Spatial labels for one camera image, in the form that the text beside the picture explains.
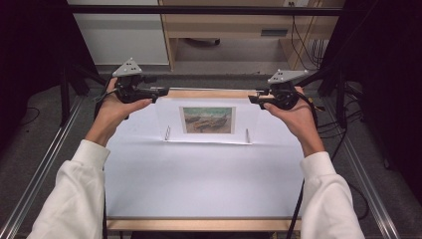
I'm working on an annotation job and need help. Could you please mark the person's right hand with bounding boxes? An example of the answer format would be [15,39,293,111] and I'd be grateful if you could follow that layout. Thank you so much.
[263,86,326,158]

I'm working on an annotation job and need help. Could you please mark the black cables at desk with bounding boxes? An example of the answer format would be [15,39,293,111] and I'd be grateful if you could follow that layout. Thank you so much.
[290,1,324,72]

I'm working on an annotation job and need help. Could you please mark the black metal stand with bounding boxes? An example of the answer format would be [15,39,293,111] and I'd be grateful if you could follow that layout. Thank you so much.
[59,62,115,127]
[293,65,350,129]

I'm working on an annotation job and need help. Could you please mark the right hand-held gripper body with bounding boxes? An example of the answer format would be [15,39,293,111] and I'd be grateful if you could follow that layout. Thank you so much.
[265,69,310,112]

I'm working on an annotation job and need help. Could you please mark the thin black floor cable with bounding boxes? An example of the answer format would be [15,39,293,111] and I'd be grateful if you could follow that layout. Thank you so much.
[21,106,41,126]

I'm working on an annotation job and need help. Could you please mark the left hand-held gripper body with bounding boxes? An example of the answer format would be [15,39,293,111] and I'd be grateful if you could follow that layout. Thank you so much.
[111,57,157,105]

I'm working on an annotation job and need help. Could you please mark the yellow black tape piece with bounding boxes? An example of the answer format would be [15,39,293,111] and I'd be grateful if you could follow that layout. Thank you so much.
[308,97,326,113]

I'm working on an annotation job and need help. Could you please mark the black horizontal frame bar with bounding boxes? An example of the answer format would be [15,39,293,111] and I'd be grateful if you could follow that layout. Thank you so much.
[65,4,344,17]

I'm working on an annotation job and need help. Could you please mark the person's left hand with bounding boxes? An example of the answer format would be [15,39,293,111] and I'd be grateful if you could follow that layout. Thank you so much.
[85,77,154,148]

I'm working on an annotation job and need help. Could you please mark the right hand-held gripper black cable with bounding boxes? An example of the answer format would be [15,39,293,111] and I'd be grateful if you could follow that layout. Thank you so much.
[286,91,320,239]

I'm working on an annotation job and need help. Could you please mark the dark curtain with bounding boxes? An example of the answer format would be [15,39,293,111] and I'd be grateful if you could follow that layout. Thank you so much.
[0,0,99,157]
[319,0,422,207]

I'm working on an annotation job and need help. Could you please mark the picture card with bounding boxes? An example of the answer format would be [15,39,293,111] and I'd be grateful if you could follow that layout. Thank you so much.
[178,106,237,135]

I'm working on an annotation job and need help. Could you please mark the aluminium floor rail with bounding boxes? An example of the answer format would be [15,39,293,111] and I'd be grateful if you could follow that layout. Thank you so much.
[322,97,401,239]
[0,96,85,239]

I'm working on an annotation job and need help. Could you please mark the white cabinet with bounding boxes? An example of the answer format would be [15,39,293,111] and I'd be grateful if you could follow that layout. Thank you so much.
[67,0,170,66]

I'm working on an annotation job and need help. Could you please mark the grey table board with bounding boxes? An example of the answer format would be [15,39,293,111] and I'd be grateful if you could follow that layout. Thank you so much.
[104,97,306,220]

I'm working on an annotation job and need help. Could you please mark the wooden table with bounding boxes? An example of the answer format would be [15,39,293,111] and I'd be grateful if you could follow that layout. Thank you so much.
[105,87,303,233]

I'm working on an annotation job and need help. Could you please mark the light wooden desk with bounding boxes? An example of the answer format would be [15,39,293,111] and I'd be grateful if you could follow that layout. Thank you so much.
[158,0,346,72]

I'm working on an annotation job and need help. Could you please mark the clear acrylic photo frame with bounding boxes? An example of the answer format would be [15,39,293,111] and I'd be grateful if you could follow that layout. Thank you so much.
[154,87,262,146]

